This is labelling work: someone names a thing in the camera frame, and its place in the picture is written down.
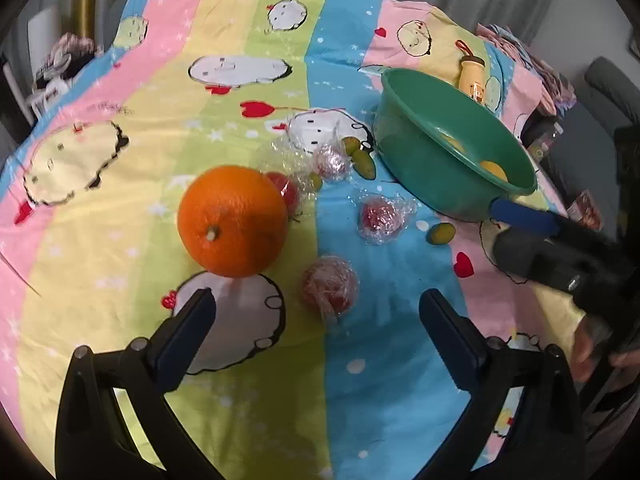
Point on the red candy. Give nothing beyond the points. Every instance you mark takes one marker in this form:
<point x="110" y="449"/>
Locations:
<point x="331" y="163"/>
<point x="330" y="285"/>
<point x="382" y="217"/>

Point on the yellow bear print bottle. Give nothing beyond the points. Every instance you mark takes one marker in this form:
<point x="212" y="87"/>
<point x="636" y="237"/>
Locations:
<point x="472" y="77"/>

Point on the plastic red fruit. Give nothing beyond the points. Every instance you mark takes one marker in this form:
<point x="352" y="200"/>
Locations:
<point x="290" y="192"/>

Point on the clear plastic wrap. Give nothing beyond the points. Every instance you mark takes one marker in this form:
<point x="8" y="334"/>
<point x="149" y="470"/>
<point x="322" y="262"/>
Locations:
<point x="290" y="152"/>

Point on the green plastic bowl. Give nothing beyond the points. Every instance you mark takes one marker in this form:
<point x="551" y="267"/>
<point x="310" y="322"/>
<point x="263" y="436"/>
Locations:
<point x="425" y="160"/>

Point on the yellow lemon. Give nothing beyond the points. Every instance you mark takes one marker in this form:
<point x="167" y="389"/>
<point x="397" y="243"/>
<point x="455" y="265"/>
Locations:
<point x="495" y="170"/>

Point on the striped cartoon printed blanket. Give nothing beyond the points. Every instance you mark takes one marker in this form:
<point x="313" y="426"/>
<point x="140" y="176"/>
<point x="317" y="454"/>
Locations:
<point x="125" y="100"/>

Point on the grey chair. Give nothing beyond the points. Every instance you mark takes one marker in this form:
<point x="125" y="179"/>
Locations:
<point x="612" y="87"/>

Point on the small green fruit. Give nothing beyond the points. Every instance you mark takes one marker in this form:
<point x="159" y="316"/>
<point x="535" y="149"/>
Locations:
<point x="350" y="145"/>
<point x="315" y="181"/>
<point x="440" y="233"/>
<point x="365" y="165"/>

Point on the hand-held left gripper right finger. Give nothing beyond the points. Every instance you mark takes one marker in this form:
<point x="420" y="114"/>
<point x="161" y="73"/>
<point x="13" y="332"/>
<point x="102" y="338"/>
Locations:
<point x="450" y="340"/>

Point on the dark patterned cloth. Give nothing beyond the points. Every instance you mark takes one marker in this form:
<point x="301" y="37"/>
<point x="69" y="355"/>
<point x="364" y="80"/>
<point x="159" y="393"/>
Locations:
<point x="65" y="57"/>

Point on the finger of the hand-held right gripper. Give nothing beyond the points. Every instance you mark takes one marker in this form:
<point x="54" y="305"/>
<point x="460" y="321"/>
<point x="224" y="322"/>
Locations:
<point x="530" y="257"/>
<point x="525" y="217"/>

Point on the clear plastic bottle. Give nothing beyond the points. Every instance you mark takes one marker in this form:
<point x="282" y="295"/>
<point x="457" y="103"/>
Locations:
<point x="542" y="137"/>

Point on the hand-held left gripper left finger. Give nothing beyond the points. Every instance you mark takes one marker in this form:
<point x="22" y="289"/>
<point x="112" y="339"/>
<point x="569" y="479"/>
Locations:
<point x="187" y="340"/>

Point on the red packet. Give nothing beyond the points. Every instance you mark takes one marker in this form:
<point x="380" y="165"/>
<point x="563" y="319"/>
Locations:
<point x="587" y="210"/>

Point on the person's right hand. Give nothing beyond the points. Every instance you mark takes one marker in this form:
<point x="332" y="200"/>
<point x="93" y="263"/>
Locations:
<point x="584" y="352"/>

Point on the orange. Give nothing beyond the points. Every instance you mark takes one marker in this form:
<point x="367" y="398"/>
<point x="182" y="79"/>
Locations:
<point x="232" y="220"/>

